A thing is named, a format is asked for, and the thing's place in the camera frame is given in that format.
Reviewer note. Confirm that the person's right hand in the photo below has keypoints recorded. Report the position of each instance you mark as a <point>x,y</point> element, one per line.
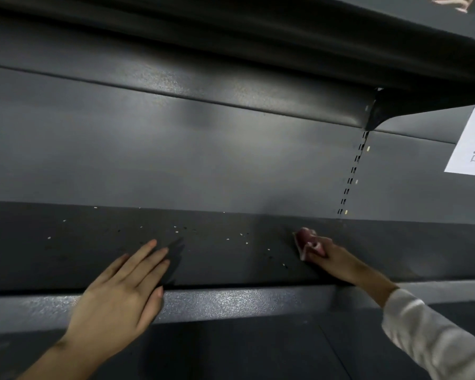
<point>334,261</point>

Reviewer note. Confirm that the person's left hand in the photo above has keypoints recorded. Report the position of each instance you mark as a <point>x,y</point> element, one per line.
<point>111,308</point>

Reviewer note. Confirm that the person's right fingers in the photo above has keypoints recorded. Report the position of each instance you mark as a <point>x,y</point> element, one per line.
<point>318,246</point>

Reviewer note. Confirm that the person's left little finger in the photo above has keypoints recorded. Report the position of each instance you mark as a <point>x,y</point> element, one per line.
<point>111,268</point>

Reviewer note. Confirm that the person's left thumb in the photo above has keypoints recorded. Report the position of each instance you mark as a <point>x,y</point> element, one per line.
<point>153,308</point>

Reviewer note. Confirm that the person's left middle finger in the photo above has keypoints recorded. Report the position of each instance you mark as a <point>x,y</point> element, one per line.
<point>150,264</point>

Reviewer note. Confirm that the pink cleaning cloth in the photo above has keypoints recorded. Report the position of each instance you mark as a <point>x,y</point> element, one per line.
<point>303,235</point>

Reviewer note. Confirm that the person's left forearm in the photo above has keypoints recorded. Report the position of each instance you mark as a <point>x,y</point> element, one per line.
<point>51,362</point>

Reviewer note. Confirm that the person's right forearm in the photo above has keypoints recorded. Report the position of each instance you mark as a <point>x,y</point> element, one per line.
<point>427,332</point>

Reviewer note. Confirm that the scattered pale crumbs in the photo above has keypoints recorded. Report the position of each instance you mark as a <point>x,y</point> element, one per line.
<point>176,229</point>

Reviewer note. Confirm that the slotted shelf upright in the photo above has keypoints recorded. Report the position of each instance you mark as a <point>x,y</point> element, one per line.
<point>353,174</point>

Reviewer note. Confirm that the dark grey metal shelf board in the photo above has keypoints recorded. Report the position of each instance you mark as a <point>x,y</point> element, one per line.
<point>237,265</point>

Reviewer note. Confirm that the dark grey bottom shelf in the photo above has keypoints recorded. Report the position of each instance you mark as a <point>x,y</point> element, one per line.
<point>253,352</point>

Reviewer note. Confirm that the dark grey shelf back panel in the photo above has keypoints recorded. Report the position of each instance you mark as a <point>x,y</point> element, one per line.
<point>174,154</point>

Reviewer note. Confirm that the white paper sign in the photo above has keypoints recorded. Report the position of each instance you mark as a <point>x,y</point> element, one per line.
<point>472,148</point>

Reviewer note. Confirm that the dark grey overhead shelf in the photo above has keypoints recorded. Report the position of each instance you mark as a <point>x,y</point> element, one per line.
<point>229,39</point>

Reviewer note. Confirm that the dark shelf bracket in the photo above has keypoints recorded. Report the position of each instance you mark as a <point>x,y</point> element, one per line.
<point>374,110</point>

